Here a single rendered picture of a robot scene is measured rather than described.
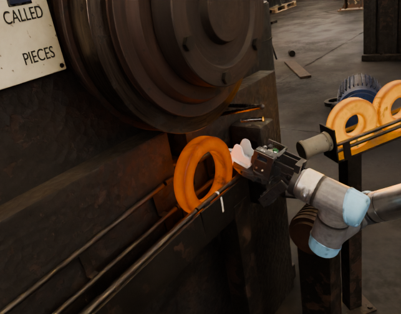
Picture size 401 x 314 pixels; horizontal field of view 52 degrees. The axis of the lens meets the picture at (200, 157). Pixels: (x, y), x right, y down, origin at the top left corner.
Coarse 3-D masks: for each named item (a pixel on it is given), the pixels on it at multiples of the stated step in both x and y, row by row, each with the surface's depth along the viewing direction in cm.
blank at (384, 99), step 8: (400, 80) 121; (384, 88) 121; (392, 88) 119; (400, 88) 120; (376, 96) 122; (384, 96) 119; (392, 96) 120; (400, 96) 121; (376, 104) 121; (384, 104) 120; (384, 112) 121; (400, 112) 126; (384, 120) 122; (392, 120) 123; (384, 128) 124; (400, 128) 125
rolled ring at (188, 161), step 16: (192, 144) 90; (208, 144) 92; (224, 144) 97; (192, 160) 88; (224, 160) 98; (176, 176) 89; (192, 176) 89; (224, 176) 100; (176, 192) 89; (192, 192) 90; (208, 192) 100; (192, 208) 91
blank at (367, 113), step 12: (336, 108) 118; (348, 108) 117; (360, 108) 118; (372, 108) 120; (336, 120) 117; (360, 120) 122; (372, 120) 121; (336, 132) 119; (360, 132) 122; (360, 144) 123
